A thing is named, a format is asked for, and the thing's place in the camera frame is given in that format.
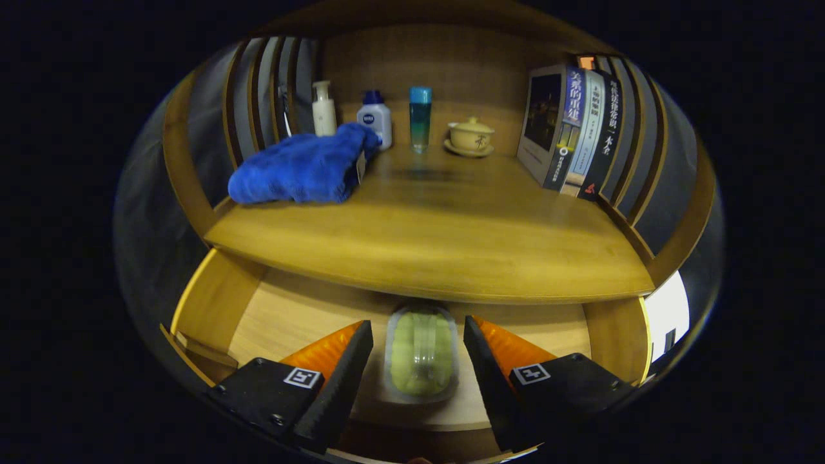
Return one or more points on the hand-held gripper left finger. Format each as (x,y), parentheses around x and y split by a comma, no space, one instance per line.
(338,393)

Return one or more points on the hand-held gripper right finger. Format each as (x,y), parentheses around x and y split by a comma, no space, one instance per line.
(493,386)

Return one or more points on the wooden drawer with black knob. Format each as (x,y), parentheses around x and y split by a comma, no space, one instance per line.
(290,316)

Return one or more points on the wooden countertop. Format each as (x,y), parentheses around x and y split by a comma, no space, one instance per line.
(451,238)

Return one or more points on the white side cabinet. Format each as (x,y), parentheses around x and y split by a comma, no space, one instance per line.
(667,309)

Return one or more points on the wooden cabinet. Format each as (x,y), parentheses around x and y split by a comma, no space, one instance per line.
(477,64)

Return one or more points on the blue towel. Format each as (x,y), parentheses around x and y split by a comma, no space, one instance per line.
(303,167)

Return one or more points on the tan lidded teacup with saucer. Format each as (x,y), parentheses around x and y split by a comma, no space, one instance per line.
(470,136)

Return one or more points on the blue spine book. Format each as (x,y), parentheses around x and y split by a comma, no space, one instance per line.
(541,122)

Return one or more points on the teal glass bottle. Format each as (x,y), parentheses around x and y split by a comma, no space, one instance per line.
(420,122)

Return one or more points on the white bottle with blue cap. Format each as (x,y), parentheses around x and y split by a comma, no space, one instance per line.
(376,119)

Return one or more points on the white pump bottle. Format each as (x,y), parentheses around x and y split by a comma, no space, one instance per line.
(324,116)

